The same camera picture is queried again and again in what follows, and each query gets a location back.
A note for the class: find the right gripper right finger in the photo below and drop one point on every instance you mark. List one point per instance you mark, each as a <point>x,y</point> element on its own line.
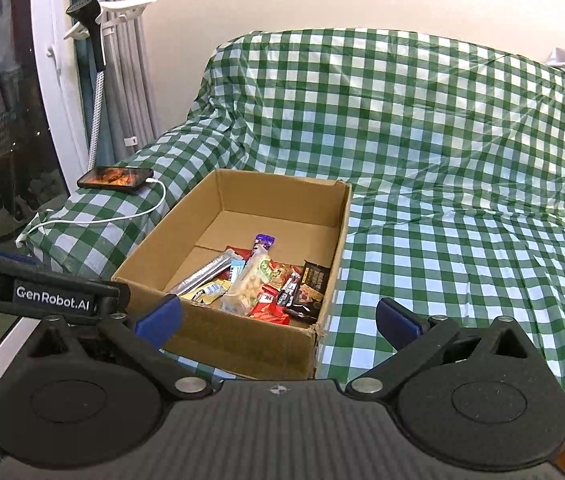
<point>419,344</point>

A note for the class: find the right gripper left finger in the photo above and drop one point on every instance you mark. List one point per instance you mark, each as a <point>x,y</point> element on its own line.
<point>141,342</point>

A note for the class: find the yellow snack bar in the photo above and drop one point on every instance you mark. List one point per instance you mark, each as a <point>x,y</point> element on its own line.
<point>209,292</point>

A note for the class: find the silver foil stick pack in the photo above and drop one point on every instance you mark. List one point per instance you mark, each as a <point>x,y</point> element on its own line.
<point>214,267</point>

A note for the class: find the beige nougat snack pack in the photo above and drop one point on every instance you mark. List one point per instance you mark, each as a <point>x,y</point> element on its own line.
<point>241,297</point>

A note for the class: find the black chocolate bar packet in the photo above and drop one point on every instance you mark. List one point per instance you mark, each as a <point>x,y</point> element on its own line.
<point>309,293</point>

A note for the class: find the red brown candy packet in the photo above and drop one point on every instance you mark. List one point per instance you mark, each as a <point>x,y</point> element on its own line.
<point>284,279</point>

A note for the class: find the purple candy bar wrapper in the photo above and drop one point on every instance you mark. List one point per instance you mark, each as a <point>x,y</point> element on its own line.
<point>262,243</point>

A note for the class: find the light blue stick sachet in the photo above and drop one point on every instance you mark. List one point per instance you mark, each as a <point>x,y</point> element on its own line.
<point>235,269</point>

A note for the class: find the small red stick packet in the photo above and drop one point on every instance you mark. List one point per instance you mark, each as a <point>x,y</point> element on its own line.
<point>266,299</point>

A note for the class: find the red spicy strips packet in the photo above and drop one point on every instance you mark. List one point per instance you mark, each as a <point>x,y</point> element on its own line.
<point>277,316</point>

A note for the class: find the small dark red packet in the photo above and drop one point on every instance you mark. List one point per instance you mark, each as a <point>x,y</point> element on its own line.
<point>242,253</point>

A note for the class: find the brown cardboard box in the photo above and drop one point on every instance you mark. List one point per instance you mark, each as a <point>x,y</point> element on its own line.
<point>308,218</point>

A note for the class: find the black smartphone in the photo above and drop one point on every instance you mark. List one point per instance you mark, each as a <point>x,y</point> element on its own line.
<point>123,179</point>

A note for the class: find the green checkered sofa cover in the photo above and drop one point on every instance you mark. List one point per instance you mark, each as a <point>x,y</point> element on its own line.
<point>455,154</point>

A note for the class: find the grey curtain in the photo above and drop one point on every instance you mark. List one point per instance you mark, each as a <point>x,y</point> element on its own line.
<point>128,119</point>

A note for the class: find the white window frame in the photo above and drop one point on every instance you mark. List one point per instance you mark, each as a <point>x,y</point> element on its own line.
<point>60,86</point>

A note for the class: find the white window handle bracket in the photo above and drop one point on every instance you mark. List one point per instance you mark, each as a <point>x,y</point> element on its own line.
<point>111,14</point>

